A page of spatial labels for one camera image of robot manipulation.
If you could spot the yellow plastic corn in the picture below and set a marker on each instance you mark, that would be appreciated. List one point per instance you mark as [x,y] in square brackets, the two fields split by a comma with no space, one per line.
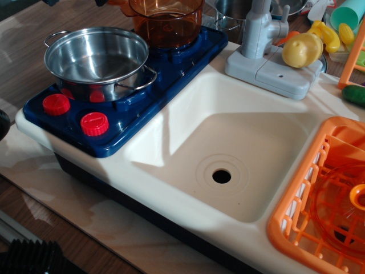
[346,34]

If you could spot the grey toy faucet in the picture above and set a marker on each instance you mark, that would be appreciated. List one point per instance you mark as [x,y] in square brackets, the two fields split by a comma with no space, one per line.
[260,63]

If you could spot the steel bowl at back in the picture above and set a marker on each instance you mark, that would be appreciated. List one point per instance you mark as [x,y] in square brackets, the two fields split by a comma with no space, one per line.
[296,7]

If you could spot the small steel pot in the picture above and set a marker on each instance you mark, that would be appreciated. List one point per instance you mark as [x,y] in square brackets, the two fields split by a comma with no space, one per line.
[230,14]

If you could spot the yellow plastic banana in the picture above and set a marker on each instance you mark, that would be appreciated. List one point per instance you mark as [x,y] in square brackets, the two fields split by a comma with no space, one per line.
[328,36]

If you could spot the green plastic cucumber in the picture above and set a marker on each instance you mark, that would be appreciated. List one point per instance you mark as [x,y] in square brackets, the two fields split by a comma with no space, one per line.
[354,94]

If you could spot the transparent amber plastic pot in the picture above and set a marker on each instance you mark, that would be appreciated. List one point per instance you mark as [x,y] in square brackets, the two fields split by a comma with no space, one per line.
[164,23]

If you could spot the orange plastic rack behind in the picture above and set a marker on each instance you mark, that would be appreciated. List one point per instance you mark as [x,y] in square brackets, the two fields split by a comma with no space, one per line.
[351,65]

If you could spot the left red stove knob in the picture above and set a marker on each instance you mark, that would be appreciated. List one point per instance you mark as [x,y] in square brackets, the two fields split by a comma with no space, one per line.
[56,104]

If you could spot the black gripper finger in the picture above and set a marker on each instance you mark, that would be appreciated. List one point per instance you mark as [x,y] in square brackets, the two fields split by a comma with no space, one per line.
[50,2]
[101,2]

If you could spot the black ribbed robot base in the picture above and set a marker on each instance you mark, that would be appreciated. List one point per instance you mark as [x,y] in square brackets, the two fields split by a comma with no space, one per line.
[36,257]

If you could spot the blue toy stove top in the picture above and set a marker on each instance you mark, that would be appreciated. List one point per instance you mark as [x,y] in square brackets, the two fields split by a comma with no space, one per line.
[126,116]

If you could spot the cream toy sink unit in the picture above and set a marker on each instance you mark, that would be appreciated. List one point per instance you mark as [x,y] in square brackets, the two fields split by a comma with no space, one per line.
[219,159]

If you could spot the stainless steel two-handled pan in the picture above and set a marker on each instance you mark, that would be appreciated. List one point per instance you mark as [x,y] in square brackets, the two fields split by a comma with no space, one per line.
[98,64]

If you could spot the orange dish drying rack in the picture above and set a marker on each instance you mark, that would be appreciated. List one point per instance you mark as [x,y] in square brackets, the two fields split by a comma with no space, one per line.
[291,229]

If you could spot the transparent orange pot lid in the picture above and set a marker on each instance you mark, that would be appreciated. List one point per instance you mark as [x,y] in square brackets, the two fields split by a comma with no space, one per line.
[337,208]

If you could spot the right red stove knob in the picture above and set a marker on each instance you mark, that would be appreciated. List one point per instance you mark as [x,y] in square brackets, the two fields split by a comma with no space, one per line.
[94,124]

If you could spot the black round knob left edge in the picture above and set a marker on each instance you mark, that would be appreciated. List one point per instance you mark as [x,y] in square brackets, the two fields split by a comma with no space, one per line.
[5,124]

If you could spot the teal plastic cup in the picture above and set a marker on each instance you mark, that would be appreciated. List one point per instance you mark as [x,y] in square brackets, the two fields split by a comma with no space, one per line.
[349,12]

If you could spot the yellow plastic potato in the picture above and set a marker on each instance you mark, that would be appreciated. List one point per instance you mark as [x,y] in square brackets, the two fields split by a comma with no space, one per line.
[302,50]

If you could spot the red stove knob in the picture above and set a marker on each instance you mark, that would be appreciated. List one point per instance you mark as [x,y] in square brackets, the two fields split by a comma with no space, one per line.
[94,124]
[56,104]

